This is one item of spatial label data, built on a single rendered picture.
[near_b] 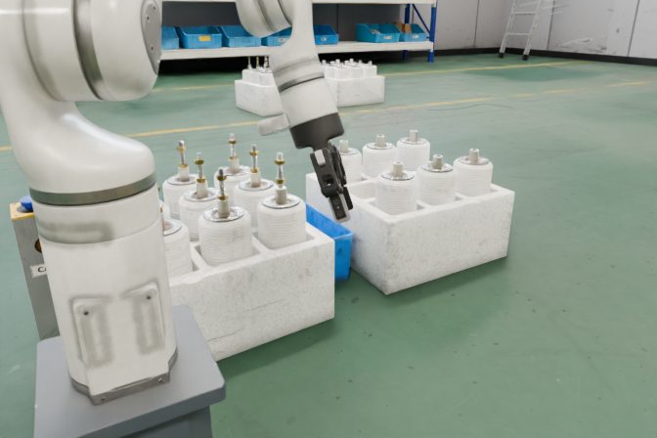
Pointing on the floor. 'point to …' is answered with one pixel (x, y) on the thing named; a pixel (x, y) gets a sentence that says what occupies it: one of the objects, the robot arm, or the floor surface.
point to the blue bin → (333, 240)
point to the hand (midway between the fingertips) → (344, 212)
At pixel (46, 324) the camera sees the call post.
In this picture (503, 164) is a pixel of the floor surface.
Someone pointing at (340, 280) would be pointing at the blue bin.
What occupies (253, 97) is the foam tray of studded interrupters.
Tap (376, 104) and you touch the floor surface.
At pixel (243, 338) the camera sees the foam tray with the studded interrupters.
